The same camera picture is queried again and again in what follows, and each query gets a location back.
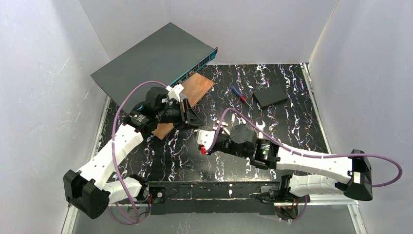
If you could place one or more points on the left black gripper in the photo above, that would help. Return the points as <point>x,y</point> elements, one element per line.
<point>185,114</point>

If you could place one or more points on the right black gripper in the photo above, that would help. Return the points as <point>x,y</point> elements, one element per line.
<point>222,145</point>

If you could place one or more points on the dark teal network switch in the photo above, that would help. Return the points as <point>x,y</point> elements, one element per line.
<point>170,55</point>

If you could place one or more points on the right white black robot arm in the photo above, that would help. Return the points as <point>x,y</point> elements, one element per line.
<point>326,174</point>

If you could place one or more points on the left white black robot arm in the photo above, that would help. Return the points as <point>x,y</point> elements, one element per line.
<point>88,188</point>

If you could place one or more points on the wooden base board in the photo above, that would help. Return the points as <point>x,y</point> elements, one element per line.
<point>195,88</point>

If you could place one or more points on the silver open-end wrench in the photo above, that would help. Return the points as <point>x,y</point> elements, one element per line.
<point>260,125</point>

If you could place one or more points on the blue red screwdriver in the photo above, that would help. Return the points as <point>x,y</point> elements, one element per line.
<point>236,91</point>

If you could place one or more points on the small black box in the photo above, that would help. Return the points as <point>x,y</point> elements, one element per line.
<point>271,95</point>

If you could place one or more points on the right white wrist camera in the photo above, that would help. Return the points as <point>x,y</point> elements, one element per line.
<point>204,139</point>

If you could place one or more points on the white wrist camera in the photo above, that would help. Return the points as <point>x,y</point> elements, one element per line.
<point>175,92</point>
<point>204,139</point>

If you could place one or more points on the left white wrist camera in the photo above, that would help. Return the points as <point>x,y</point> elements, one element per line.
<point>175,92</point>

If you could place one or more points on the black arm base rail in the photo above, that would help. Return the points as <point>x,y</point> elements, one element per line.
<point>210,197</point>

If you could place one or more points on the aluminium frame rail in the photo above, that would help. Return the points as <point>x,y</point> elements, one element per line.
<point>326,214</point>

